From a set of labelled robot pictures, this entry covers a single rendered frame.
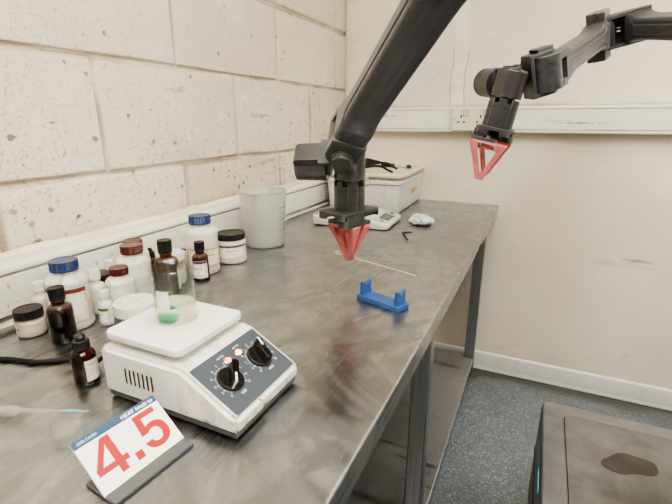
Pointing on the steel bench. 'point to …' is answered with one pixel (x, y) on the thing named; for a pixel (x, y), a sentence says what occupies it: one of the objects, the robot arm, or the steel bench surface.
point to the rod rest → (383, 298)
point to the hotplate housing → (185, 383)
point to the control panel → (256, 377)
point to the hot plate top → (146, 331)
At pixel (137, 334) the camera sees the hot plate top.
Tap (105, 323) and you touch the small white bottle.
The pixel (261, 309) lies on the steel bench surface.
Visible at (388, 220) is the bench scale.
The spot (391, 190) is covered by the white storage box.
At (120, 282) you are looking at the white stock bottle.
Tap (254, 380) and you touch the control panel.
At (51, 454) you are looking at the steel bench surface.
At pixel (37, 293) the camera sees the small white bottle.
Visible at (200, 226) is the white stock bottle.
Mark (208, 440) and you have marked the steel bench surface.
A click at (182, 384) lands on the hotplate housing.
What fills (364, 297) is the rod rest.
